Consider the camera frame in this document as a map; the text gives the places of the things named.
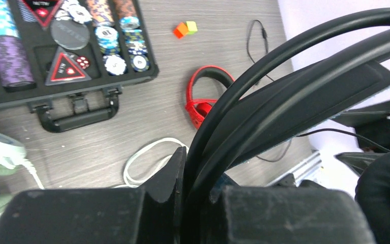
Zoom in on grey round disc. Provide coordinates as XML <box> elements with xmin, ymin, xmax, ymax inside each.
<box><xmin>50</xmin><ymin>20</ymin><xmax>90</xmax><ymax>50</ymax></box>

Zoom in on black blue headphones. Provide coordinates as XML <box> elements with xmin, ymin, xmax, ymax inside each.
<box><xmin>180</xmin><ymin>8</ymin><xmax>390</xmax><ymax>243</ymax></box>

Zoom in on red dice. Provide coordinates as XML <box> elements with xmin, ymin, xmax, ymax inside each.
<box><xmin>76</xmin><ymin>56</ymin><xmax>90</xmax><ymax>70</ymax></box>

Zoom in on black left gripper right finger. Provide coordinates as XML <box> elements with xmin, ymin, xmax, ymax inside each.
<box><xmin>202</xmin><ymin>185</ymin><xmax>377</xmax><ymax>244</ymax></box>

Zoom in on blue yellow poker chip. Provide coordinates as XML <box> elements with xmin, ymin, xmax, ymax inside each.
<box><xmin>130</xmin><ymin>54</ymin><xmax>150</xmax><ymax>72</ymax></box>

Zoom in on purple poker chip stack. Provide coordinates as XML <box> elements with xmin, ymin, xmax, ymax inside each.
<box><xmin>0</xmin><ymin>36</ymin><xmax>35</xmax><ymax>87</ymax></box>

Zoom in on brown poker chip stack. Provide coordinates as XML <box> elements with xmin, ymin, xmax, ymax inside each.
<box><xmin>113</xmin><ymin>0</ymin><xmax>138</xmax><ymax>20</ymax></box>

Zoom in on black headphone cable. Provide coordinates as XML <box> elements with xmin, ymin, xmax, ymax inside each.
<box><xmin>246</xmin><ymin>19</ymin><xmax>390</xmax><ymax>163</ymax></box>

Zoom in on orange green cube block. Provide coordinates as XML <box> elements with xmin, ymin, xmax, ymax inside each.
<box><xmin>173</xmin><ymin>21</ymin><xmax>198</xmax><ymax>39</ymax></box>

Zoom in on mint green headphone cable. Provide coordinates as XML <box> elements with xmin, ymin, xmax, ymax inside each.
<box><xmin>20</xmin><ymin>137</ymin><xmax>189</xmax><ymax>190</ymax></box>

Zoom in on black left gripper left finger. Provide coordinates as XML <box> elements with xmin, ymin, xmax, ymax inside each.
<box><xmin>0</xmin><ymin>147</ymin><xmax>186</xmax><ymax>243</ymax></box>

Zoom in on orange poker chip stack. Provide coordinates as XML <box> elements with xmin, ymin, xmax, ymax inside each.
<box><xmin>86</xmin><ymin>0</ymin><xmax>115</xmax><ymax>27</ymax></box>

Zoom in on red triangular dealer button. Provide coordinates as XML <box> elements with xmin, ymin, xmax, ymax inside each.
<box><xmin>45</xmin><ymin>47</ymin><xmax>91</xmax><ymax>86</ymax></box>

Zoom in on white poker chip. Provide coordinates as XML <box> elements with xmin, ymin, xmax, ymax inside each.
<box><xmin>103</xmin><ymin>55</ymin><xmax>127</xmax><ymax>76</ymax></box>

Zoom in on black poker chip case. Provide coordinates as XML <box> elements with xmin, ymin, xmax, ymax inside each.
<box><xmin>0</xmin><ymin>1</ymin><xmax>159</xmax><ymax>133</ymax></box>

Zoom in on red headphones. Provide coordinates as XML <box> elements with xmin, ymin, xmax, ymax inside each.
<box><xmin>185</xmin><ymin>65</ymin><xmax>235</xmax><ymax>130</ymax></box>

